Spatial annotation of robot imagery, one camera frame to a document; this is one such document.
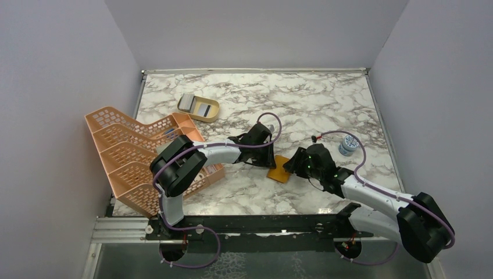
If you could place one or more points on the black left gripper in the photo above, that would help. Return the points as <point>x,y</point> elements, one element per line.
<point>268,161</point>

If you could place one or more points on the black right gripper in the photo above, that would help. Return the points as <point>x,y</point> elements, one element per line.
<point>294,164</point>

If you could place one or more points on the yellow leather card holder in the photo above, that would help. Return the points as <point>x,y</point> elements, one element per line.
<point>279,174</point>

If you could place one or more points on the stack of grey cards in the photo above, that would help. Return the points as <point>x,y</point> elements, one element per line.
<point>187,103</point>

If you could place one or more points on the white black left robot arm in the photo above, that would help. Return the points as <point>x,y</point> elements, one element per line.
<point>177,166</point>

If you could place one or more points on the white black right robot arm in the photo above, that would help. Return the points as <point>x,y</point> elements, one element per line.
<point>415,222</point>

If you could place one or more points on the loose striped card in tray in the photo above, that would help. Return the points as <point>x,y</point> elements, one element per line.
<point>203,110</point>

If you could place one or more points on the blue white small jar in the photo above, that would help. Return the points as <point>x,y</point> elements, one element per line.
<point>348,145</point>

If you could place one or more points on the beige oval plastic tray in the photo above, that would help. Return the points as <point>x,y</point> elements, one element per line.
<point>213,113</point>

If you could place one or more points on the pink plastic desk organizer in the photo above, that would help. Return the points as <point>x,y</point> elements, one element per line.
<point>127,147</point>

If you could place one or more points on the aluminium table frame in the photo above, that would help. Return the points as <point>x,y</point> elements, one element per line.
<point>302,109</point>

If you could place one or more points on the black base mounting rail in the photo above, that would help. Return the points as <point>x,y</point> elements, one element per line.
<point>255,233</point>

